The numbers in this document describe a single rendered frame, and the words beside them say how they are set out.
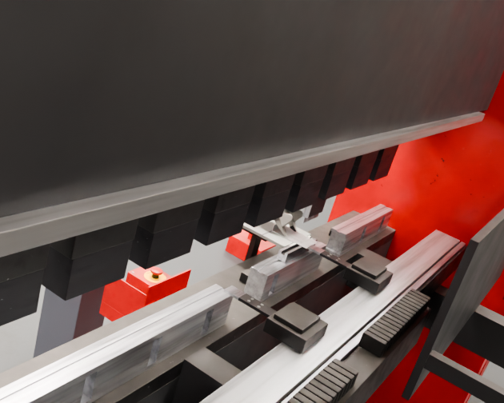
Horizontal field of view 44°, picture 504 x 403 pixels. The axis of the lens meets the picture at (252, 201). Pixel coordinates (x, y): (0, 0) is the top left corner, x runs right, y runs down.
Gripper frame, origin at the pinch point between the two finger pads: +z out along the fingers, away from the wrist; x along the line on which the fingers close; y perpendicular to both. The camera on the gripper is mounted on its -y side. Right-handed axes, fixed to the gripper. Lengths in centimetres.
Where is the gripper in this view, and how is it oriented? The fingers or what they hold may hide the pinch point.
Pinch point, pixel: (287, 230)
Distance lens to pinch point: 204.0
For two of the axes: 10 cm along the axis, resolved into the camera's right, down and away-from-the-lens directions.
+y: 7.9, -2.8, -5.5
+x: 5.3, -1.7, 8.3
